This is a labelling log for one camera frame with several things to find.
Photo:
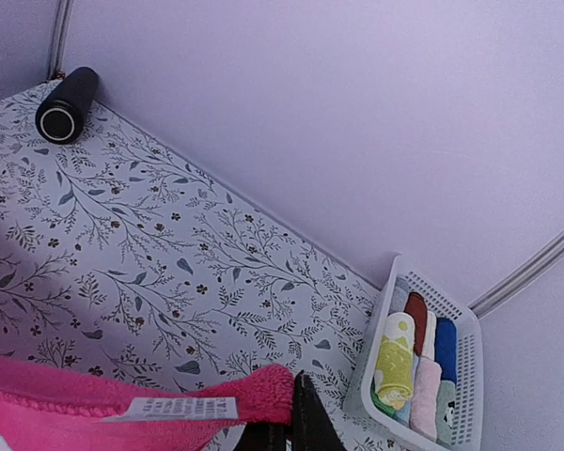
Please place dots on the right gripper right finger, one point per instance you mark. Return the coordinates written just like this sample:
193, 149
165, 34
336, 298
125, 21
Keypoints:
311, 427

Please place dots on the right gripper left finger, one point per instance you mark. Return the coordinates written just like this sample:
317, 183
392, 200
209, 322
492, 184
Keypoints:
262, 437

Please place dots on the green yellow patterned towel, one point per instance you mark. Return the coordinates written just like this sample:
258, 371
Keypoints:
393, 381

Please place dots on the pink towel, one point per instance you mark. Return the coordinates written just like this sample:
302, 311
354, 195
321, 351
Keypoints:
46, 408

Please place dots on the light blue item in basket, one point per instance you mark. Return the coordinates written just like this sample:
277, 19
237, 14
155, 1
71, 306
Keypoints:
401, 415

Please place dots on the pink item in basket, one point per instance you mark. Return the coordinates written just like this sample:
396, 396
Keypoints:
424, 401

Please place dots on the white plastic basket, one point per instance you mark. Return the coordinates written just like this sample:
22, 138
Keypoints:
459, 407

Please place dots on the white item in basket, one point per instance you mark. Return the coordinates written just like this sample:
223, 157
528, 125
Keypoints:
428, 347

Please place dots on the red item in basket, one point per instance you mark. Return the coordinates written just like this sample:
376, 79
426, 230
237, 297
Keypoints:
417, 309

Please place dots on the floral tablecloth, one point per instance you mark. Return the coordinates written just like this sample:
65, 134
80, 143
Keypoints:
120, 259

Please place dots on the black cylindrical bottle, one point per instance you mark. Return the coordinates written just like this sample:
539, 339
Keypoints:
61, 117

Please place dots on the right aluminium frame post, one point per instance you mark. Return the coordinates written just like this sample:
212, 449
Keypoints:
521, 278

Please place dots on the aluminium frame post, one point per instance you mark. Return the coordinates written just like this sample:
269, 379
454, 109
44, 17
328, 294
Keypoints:
58, 39
521, 278

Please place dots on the left aluminium frame post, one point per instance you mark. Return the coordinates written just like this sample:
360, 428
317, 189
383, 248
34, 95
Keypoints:
58, 39

